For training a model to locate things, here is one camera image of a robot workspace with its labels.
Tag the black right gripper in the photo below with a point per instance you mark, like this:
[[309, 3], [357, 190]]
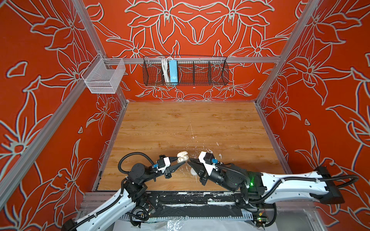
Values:
[[203, 173]]

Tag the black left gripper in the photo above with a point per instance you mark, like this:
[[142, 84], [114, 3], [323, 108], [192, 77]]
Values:
[[171, 170]]

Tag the white round disc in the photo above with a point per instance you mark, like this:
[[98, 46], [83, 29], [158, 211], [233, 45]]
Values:
[[193, 172]]

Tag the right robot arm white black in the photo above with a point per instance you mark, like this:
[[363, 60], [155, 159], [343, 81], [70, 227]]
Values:
[[258, 188]]

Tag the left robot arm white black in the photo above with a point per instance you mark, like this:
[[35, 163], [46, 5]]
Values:
[[131, 196]]

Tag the small green circuit board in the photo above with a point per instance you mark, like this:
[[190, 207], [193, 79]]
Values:
[[260, 221]]

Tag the blue flat box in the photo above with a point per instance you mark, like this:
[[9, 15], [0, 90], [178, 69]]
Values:
[[173, 72]]

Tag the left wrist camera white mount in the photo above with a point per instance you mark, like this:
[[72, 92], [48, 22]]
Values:
[[161, 164]]

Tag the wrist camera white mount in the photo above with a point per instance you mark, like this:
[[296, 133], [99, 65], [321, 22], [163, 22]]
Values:
[[208, 160], [161, 164]]

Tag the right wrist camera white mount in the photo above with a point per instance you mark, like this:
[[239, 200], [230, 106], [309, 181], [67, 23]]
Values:
[[208, 160]]

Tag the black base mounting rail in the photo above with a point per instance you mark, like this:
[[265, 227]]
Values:
[[198, 205]]

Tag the black wire wall basket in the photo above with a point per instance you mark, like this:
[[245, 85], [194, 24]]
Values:
[[192, 70]]

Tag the clear plastic wall bin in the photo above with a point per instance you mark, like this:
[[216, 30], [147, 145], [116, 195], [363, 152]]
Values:
[[103, 75]]

